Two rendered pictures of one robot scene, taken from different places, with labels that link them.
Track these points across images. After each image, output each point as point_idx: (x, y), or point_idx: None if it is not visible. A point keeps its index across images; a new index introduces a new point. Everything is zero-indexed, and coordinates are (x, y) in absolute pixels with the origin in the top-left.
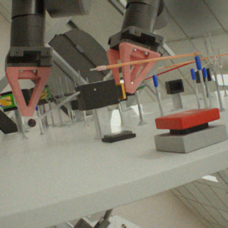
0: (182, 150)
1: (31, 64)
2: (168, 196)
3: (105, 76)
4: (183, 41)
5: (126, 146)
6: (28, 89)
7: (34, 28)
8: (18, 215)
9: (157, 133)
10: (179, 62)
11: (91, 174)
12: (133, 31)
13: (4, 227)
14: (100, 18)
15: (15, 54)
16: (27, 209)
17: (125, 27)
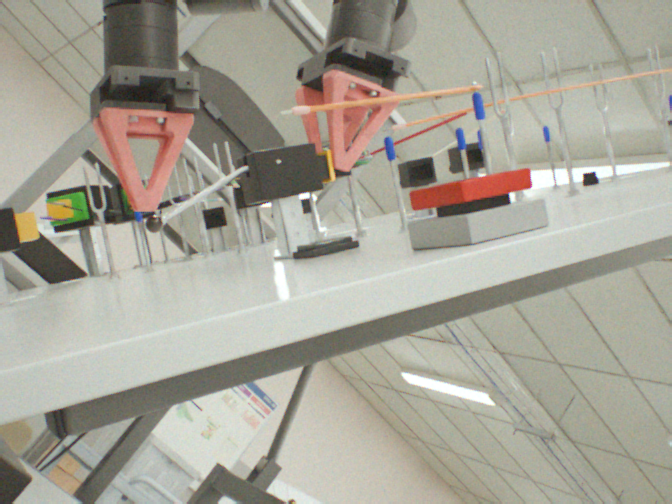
0: (466, 240)
1: (155, 106)
2: (385, 438)
3: None
4: (418, 104)
5: (348, 255)
6: (109, 188)
7: (157, 33)
8: (193, 330)
9: (398, 239)
10: (408, 151)
11: (305, 281)
12: (351, 49)
13: (164, 355)
14: (252, 47)
15: (122, 81)
16: (210, 319)
17: (333, 43)
